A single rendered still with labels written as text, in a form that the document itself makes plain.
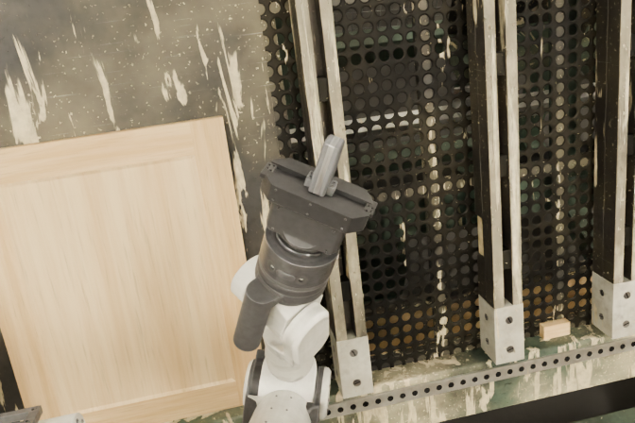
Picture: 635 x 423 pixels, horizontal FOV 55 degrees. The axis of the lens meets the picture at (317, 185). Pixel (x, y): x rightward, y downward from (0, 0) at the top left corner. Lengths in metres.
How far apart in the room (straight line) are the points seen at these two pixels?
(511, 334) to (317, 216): 0.73
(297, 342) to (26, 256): 0.57
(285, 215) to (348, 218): 0.07
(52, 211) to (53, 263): 0.10
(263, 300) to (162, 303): 0.48
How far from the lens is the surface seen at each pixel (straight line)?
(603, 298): 1.41
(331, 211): 0.63
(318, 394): 0.98
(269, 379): 0.98
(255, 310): 0.71
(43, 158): 1.10
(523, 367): 1.37
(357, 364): 1.21
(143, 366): 1.23
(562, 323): 1.41
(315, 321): 0.75
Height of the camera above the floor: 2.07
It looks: 48 degrees down
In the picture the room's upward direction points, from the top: straight up
